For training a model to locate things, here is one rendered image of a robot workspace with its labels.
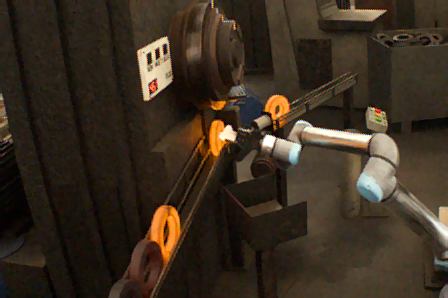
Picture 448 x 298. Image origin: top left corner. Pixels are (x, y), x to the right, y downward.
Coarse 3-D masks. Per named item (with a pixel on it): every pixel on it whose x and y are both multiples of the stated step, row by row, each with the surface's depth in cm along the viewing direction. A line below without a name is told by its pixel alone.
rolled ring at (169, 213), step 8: (160, 208) 164; (168, 208) 165; (160, 216) 160; (168, 216) 164; (176, 216) 171; (152, 224) 159; (160, 224) 159; (168, 224) 172; (176, 224) 172; (152, 232) 158; (160, 232) 158; (176, 232) 172; (160, 240) 158; (168, 240) 172; (176, 240) 171; (168, 248) 168; (168, 256) 164
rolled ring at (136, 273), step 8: (144, 240) 151; (152, 240) 152; (136, 248) 146; (144, 248) 146; (152, 248) 151; (160, 248) 157; (136, 256) 144; (144, 256) 146; (152, 256) 156; (160, 256) 157; (136, 264) 143; (152, 264) 157; (160, 264) 157; (136, 272) 142; (152, 272) 156; (160, 272) 157; (136, 280) 142; (152, 280) 154; (144, 288) 145; (152, 288) 151; (144, 296) 145
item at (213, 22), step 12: (216, 12) 207; (216, 24) 201; (204, 36) 196; (216, 36) 200; (204, 48) 196; (216, 48) 200; (204, 60) 197; (216, 60) 200; (216, 72) 201; (216, 84) 205; (216, 96) 208
